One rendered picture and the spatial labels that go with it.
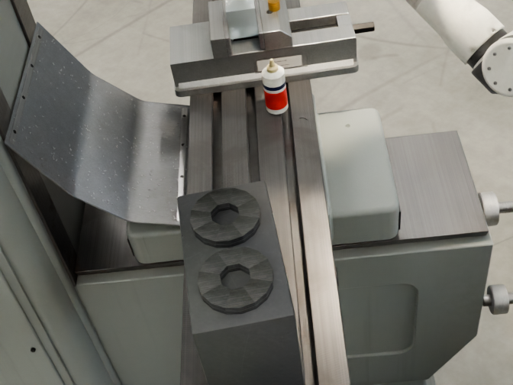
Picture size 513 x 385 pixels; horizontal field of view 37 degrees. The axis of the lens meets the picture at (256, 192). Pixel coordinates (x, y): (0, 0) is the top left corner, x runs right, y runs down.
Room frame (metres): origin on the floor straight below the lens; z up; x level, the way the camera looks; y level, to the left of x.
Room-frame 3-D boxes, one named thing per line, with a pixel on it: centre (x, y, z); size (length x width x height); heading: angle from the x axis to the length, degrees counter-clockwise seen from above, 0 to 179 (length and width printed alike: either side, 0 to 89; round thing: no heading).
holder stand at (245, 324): (0.60, 0.04, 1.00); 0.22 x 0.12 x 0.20; 2
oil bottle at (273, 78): (1.07, -0.06, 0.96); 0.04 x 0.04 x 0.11
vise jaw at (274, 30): (1.21, -0.08, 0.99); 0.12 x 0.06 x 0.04; 178
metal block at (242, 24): (1.21, -0.03, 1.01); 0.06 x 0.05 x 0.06; 178
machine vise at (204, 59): (1.21, -0.06, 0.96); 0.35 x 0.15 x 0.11; 88
